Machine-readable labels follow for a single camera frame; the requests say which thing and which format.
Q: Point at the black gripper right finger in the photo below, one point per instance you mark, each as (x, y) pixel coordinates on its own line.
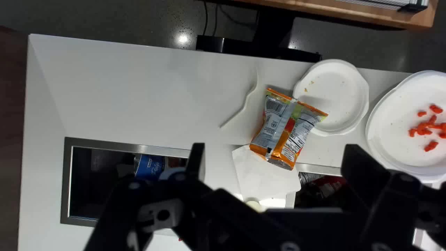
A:
(367, 181)

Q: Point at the left steel-rimmed bin opening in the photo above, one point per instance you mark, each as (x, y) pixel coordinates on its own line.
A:
(93, 167)

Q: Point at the wooden desk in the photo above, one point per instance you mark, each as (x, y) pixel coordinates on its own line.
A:
(360, 12)

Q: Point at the cream plastic spoon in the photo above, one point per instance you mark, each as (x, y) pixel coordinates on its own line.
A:
(253, 87)

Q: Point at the white plate with orange snacks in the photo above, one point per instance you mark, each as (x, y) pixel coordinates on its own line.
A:
(406, 128)

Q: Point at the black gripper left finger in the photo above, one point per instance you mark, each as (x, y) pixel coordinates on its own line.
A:
(196, 166)

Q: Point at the white paper napkin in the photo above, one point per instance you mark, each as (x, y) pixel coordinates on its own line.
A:
(260, 178)

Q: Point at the right steel-rimmed bin opening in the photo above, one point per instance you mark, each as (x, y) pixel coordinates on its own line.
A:
(322, 186)

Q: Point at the small white paper plate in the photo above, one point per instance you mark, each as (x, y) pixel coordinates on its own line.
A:
(338, 87)

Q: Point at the steel-rimmed bin opening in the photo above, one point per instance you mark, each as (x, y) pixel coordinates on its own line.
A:
(322, 186)
(93, 167)

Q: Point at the orange snack packet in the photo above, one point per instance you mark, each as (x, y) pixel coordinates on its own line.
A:
(286, 124)

